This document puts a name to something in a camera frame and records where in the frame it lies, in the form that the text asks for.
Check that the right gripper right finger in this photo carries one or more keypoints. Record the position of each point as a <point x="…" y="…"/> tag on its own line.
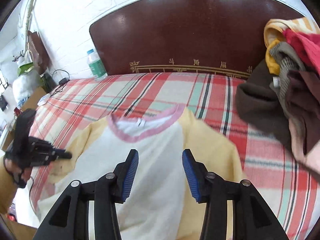
<point x="252" y="217"/>

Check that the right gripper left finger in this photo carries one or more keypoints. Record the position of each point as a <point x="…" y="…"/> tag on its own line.
<point x="68" y="217"/>

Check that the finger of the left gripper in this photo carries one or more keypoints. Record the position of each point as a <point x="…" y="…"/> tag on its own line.
<point x="49" y="155"/>
<point x="37" y="144"/>

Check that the white and yellow sweatshirt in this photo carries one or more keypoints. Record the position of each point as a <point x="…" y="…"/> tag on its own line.
<point x="160" y="205"/>

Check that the left forearm yellow sleeve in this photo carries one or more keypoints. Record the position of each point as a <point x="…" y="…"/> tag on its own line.
<point x="8" y="188"/>

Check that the red plaid bed sheet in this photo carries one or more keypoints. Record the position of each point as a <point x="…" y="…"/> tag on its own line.
<point x="290" y="190"/>

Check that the white stuffed bag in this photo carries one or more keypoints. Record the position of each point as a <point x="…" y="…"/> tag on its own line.
<point x="25" y="85"/>

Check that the brown hanging bag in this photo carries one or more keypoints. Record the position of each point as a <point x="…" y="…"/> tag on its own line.
<point x="39" y="54"/>

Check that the clear plastic water bottle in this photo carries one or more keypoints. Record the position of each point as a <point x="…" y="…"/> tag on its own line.
<point x="95" y="64"/>

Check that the dark brown garment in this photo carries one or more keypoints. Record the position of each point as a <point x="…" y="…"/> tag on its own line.
<point x="257" y="104"/>

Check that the maroon garment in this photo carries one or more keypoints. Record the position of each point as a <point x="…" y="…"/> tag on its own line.
<point x="302" y="101"/>

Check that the grey knit garment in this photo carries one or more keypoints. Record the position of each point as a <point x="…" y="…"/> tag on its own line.
<point x="287" y="59"/>

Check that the red knit sweater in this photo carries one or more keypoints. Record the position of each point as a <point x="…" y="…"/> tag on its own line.
<point x="306" y="46"/>

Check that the yellow striped garment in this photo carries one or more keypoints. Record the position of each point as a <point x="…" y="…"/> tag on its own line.
<point x="273" y="34"/>

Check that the dark red wooden headboard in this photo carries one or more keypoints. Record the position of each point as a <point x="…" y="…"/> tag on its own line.
<point x="222" y="37"/>

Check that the black charger with cable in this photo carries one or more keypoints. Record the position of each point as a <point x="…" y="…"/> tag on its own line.
<point x="61" y="85"/>

